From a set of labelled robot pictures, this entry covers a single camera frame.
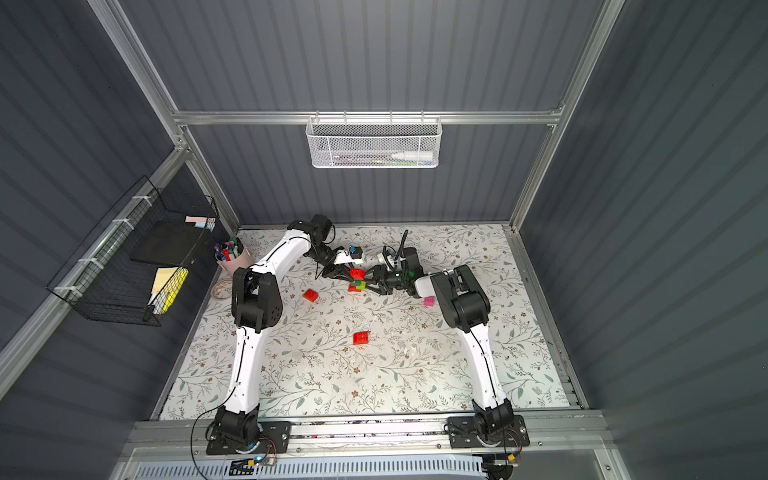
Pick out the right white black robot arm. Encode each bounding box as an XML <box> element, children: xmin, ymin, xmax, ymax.
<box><xmin>364</xmin><ymin>247</ymin><xmax>523</xmax><ymax>447</ymax></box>

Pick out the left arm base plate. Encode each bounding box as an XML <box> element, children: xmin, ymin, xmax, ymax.
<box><xmin>206</xmin><ymin>421</ymin><xmax>293</xmax><ymax>455</ymax></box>

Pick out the red lego brick long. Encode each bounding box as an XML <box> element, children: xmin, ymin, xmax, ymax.
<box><xmin>349</xmin><ymin>268</ymin><xmax>366</xmax><ymax>281</ymax></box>

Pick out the yellow sticky note pad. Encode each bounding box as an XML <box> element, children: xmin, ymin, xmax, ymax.
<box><xmin>148</xmin><ymin>267</ymin><xmax>189</xmax><ymax>315</ymax></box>

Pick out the white wire mesh basket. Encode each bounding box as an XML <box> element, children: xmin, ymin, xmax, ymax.
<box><xmin>305</xmin><ymin>117</ymin><xmax>443</xmax><ymax>169</ymax></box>

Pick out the red lego brick rounded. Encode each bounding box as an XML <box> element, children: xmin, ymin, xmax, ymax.
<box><xmin>353</xmin><ymin>331</ymin><xmax>369</xmax><ymax>346</ymax></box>

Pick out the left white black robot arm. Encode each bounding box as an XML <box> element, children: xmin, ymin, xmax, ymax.
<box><xmin>208</xmin><ymin>214</ymin><xmax>349</xmax><ymax>453</ymax></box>

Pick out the pink pen cup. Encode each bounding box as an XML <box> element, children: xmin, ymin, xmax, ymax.
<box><xmin>214</xmin><ymin>236</ymin><xmax>254</xmax><ymax>276</ymax></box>

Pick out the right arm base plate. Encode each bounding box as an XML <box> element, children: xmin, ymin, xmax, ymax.
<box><xmin>443</xmin><ymin>415</ymin><xmax>530</xmax><ymax>450</ymax></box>

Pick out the round tape roll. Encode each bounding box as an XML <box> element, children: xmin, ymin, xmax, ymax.
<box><xmin>211</xmin><ymin>279</ymin><xmax>233</xmax><ymax>301</ymax></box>

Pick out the white marker in basket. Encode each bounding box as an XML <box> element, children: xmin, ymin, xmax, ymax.
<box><xmin>389</xmin><ymin>151</ymin><xmax>435</xmax><ymax>165</ymax></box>

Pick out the black wire wall basket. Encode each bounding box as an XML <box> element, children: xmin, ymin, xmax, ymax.
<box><xmin>47</xmin><ymin>177</ymin><xmax>219</xmax><ymax>327</ymax></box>

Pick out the black notebook in basket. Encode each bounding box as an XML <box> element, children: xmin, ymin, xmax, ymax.
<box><xmin>129</xmin><ymin>221</ymin><xmax>211</xmax><ymax>267</ymax></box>

